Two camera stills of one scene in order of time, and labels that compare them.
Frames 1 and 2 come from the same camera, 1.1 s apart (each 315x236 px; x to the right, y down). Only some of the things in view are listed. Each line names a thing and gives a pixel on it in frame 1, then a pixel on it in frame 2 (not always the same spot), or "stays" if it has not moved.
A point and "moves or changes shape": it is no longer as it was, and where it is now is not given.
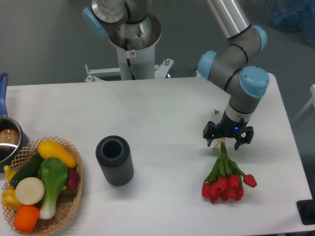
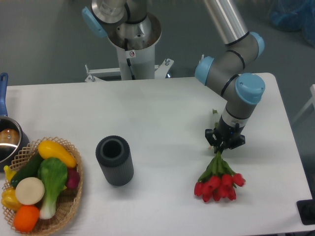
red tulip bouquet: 225,182 moves or changes shape
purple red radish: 73,178 stays
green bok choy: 53,173 stays
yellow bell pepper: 9,200 stays
